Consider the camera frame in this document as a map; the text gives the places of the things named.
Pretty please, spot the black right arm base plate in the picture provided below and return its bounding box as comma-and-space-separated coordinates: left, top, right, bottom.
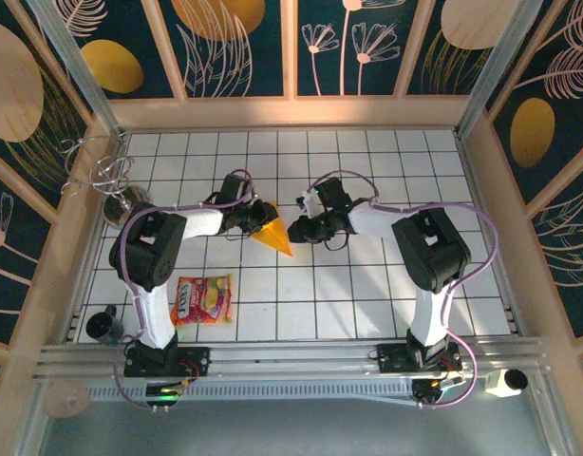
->
368, 342, 463, 376

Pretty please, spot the white box camera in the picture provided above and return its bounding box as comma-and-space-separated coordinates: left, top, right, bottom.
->
483, 368, 530, 399

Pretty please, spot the slotted grey cable duct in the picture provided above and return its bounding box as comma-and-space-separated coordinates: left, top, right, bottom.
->
85, 379, 419, 405

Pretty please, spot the round wooden disc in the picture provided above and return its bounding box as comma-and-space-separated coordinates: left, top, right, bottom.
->
43, 379, 91, 419

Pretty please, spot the aluminium mounting rail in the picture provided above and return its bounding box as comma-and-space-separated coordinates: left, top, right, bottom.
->
32, 335, 554, 381

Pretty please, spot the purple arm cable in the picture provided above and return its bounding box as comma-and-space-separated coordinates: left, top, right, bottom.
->
303, 169, 500, 410
113, 169, 254, 412

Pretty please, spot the colourful candy bag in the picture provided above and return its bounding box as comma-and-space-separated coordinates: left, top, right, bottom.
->
170, 273, 235, 327

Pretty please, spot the dark mug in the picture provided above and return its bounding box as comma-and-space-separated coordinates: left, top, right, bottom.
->
85, 305, 126, 344

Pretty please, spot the yellow cloth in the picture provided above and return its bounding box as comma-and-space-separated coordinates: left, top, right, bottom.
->
251, 199, 295, 258

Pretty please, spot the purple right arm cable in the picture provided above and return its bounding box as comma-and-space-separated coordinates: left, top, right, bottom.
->
303, 169, 500, 410

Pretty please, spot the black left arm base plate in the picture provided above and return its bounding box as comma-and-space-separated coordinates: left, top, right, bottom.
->
123, 345, 211, 379

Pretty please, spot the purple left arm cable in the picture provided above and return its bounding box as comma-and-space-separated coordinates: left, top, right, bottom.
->
113, 169, 254, 412

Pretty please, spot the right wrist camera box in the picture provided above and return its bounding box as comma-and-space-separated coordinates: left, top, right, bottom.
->
298, 189, 321, 219

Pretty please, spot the silver wire stand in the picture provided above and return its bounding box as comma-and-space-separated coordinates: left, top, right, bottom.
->
60, 134, 153, 232

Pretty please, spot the aluminium frame post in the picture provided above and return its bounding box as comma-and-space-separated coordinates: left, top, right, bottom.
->
24, 0, 126, 137
455, 0, 544, 135

